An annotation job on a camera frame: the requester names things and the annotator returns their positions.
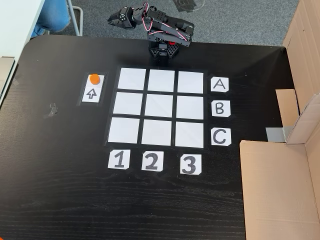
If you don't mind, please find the white nine-square grid sheet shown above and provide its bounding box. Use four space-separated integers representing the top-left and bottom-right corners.
104 65 210 150

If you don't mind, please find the person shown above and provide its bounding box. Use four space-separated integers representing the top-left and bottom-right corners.
31 0 72 39

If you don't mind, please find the white arrow paper sheet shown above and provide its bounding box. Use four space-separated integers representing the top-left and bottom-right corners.
81 73 105 104

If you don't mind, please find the white desk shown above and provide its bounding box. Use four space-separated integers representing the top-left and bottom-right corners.
0 0 46 60

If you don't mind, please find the paper sheet letter A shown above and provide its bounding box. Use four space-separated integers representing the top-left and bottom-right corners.
210 76 230 94

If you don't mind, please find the crumpled clear tape piece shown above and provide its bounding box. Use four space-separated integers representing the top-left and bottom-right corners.
43 102 59 120

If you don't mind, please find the flat clear tape piece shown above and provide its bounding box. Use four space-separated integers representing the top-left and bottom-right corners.
11 73 25 87

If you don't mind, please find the grey laptop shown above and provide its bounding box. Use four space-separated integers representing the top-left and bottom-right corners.
0 56 17 106

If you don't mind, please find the paper sheet letter B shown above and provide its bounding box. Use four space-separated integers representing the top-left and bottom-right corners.
211 100 232 118

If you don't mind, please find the paper sheet number 1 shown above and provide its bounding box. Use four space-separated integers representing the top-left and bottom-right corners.
107 149 131 171

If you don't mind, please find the paper sheet number 2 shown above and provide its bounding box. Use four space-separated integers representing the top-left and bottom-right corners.
141 150 165 172

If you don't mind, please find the paper sheet letter C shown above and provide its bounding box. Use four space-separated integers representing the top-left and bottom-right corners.
210 127 232 147

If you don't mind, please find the paper sheet number 3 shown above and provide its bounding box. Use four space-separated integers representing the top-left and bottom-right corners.
179 153 203 176

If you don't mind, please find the brown cardboard box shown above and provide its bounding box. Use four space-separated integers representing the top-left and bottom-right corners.
239 0 320 240

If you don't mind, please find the grey metal chair frame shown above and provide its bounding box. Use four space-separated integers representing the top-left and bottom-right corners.
65 0 84 37

